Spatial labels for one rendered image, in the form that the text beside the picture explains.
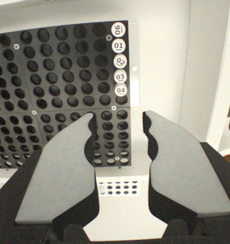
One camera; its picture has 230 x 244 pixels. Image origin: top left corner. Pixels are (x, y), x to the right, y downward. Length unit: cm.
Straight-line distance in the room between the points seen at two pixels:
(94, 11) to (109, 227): 60
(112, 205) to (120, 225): 11
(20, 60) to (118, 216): 52
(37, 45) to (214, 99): 18
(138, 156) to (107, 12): 22
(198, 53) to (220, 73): 5
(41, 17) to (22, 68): 8
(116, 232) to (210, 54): 61
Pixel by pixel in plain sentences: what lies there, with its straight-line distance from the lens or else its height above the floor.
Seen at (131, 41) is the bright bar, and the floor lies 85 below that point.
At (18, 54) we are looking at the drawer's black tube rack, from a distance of 21.
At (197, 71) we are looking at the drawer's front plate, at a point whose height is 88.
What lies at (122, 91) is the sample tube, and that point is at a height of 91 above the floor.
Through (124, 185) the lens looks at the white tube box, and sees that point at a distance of 44.
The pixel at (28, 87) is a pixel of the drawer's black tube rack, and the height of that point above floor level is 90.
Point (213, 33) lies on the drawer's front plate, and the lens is 20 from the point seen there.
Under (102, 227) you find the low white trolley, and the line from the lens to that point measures 67.
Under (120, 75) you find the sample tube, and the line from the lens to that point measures 18.
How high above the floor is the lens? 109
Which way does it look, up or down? 60 degrees down
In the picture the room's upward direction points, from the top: 180 degrees counter-clockwise
